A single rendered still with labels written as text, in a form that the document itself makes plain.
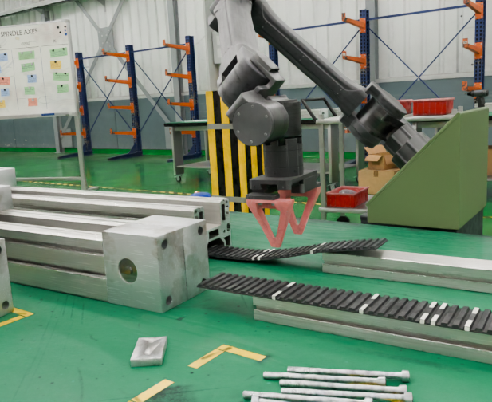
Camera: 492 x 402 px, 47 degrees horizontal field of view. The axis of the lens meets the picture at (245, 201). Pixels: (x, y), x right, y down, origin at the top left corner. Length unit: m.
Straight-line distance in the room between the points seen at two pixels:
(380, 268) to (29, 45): 6.12
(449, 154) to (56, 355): 0.72
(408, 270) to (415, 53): 7.99
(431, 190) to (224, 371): 0.62
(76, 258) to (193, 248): 0.16
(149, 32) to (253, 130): 11.10
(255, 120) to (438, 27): 7.94
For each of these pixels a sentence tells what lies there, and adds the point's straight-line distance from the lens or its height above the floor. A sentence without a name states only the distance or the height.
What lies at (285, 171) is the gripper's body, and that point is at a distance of 0.79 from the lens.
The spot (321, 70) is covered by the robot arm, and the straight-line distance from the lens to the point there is 1.20.
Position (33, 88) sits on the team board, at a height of 1.27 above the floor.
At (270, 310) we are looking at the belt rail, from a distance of 0.64.
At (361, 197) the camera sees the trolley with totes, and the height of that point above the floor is 0.31.
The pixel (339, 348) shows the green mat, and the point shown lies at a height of 0.78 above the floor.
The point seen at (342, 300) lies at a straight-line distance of 0.61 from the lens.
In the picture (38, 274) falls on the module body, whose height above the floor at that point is 0.80.
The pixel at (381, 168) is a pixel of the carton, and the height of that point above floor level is 0.26.
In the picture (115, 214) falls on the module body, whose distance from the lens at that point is 0.99.
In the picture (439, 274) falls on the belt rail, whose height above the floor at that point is 0.79.
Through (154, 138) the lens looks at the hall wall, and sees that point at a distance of 11.77.
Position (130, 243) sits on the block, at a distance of 0.69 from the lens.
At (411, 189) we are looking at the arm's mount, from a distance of 1.07.
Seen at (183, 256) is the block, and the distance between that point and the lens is 0.71.
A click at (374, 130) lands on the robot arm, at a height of 0.95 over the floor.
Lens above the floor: 1.03
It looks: 10 degrees down
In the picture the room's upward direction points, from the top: 3 degrees counter-clockwise
